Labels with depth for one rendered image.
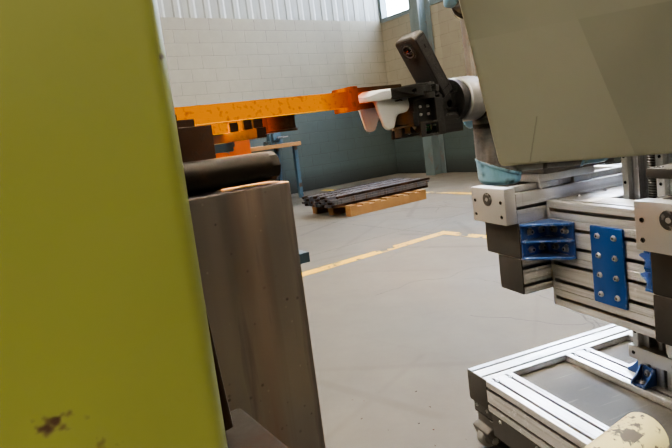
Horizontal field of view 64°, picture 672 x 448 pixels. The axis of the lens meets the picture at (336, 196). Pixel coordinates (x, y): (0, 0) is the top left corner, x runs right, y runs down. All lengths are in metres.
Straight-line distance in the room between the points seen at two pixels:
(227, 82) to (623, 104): 8.85
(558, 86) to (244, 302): 0.34
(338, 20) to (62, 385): 10.37
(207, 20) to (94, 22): 9.01
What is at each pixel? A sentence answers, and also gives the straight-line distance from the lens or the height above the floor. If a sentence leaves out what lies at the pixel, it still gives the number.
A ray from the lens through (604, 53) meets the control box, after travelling 0.34.
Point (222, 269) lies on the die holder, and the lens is 0.52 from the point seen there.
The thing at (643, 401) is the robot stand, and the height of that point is 0.21.
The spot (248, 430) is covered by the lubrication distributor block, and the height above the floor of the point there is 0.82.
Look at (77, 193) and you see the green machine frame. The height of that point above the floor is 0.95.
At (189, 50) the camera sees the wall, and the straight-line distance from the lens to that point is 8.97.
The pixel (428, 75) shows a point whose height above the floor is 1.03.
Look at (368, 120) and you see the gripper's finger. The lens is 0.83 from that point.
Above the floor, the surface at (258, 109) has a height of 1.00.
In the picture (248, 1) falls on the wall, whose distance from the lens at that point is 9.61.
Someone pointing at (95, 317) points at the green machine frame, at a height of 0.91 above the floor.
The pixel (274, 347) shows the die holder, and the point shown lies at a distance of 0.56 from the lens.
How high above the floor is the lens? 0.96
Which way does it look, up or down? 7 degrees down
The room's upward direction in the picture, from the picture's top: 7 degrees counter-clockwise
